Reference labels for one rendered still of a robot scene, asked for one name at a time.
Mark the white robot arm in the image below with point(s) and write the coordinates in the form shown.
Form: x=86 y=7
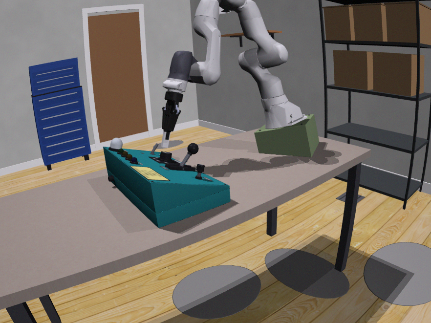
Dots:
x=279 y=112

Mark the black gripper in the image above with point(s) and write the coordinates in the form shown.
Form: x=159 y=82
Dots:
x=170 y=115

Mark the teal control console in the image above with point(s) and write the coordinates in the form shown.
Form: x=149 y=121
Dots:
x=165 y=190

